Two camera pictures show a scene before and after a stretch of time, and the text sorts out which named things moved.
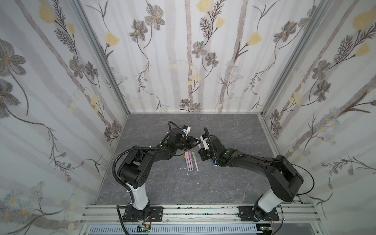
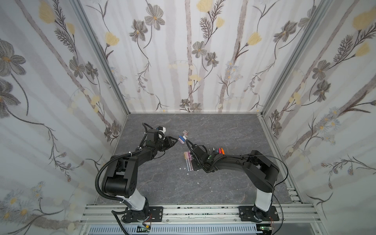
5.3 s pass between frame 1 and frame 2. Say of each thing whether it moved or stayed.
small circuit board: stayed
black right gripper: moved
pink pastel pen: stayed
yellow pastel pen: stayed
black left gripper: moved
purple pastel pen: stayed
